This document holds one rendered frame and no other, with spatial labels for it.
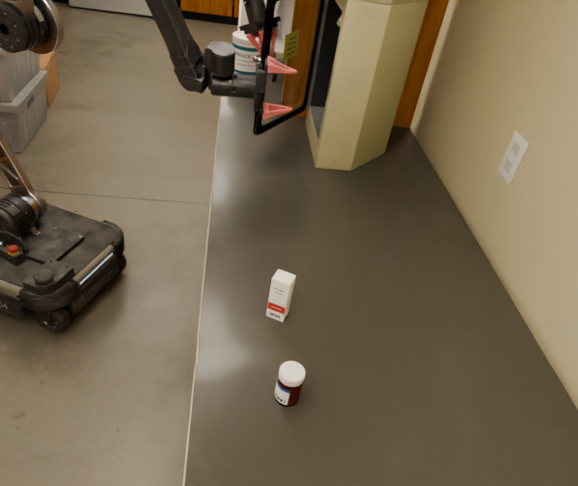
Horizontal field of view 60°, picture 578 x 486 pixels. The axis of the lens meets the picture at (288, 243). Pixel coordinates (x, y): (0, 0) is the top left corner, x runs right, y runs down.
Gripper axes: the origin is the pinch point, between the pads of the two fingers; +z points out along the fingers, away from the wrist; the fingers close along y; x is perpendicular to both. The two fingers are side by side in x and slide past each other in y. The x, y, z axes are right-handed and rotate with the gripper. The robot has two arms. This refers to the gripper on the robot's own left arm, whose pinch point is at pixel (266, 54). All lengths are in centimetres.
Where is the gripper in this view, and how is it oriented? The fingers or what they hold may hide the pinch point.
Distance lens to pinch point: 155.7
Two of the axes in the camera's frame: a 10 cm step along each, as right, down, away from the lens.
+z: 2.4, 8.8, 4.0
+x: -5.2, 4.7, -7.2
